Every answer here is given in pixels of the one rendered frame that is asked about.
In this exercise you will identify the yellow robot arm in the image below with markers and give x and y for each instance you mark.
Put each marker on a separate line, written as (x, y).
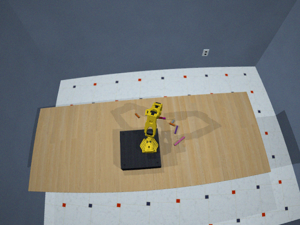
(150, 143)

